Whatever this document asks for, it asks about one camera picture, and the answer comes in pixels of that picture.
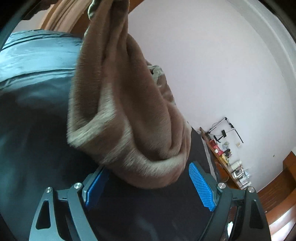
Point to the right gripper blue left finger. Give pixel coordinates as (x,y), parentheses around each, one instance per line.
(62,214)

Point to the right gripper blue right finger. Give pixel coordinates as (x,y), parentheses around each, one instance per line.
(250,222)

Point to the grey-brown fleece garment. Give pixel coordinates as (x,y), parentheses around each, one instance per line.
(121,110)

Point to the brown wooden wardrobe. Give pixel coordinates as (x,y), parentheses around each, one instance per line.
(278,200)

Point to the wooden desk with clutter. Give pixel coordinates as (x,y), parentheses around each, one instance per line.
(232,173)

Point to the dark blue bed cover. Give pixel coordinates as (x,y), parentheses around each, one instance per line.
(36,71)

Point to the brown wooden door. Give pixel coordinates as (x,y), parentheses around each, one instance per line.
(129,9)

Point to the beige curtain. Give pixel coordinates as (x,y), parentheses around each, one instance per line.
(67,16)

